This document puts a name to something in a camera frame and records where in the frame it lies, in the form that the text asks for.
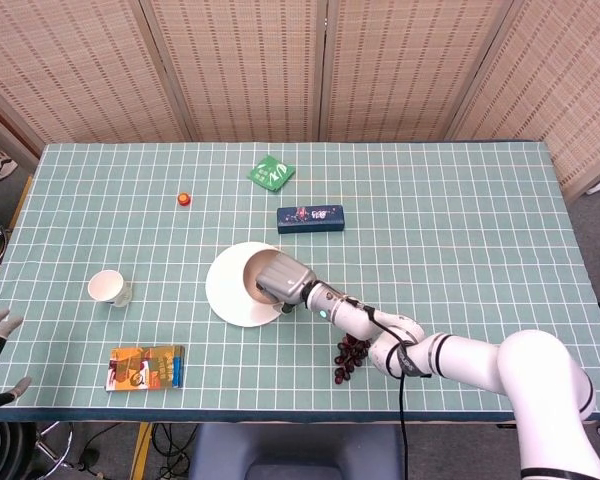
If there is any green foil packet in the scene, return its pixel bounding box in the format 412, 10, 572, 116
248, 155, 297, 193

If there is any green checked tablecloth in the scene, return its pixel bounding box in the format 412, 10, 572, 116
0, 139, 600, 424

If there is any bamboo folding screen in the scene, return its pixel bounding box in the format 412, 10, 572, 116
0, 0, 600, 201

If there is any dark purple grape bunch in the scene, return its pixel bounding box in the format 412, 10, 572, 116
332, 333, 372, 386

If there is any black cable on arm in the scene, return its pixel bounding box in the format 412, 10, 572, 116
347, 294, 434, 480

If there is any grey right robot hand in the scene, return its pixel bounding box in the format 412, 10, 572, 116
253, 253, 316, 315

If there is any yellow table leg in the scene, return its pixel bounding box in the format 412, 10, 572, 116
129, 422, 152, 480

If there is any white floral mug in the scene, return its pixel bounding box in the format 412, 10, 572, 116
87, 269, 133, 309

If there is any long dark blue box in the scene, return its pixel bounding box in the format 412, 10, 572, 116
276, 203, 346, 235

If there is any blue padded chair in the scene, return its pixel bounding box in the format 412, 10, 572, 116
188, 423, 406, 480

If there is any chrome stool base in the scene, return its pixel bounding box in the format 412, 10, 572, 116
34, 422, 76, 474

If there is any white round plate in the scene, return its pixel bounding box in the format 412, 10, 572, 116
205, 241, 294, 329

